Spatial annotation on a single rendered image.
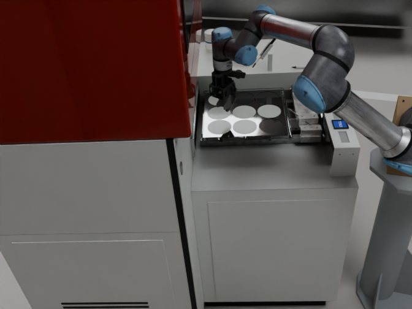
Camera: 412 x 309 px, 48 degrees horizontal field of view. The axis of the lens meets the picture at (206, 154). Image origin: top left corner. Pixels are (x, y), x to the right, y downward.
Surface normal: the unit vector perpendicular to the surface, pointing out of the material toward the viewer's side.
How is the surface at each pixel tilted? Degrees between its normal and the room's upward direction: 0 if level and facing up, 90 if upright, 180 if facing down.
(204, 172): 0
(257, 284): 90
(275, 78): 90
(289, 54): 0
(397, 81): 0
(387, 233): 90
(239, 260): 90
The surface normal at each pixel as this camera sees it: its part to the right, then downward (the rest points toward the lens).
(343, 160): -0.04, 0.64
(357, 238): -0.07, -0.77
